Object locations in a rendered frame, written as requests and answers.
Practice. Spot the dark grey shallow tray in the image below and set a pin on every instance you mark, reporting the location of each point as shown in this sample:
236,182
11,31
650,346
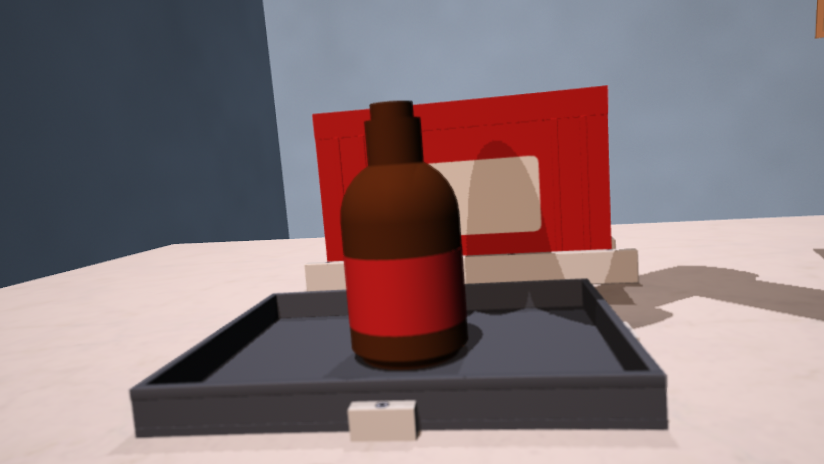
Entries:
551,327

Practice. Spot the brown bottle with red label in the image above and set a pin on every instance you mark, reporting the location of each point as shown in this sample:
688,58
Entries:
402,249

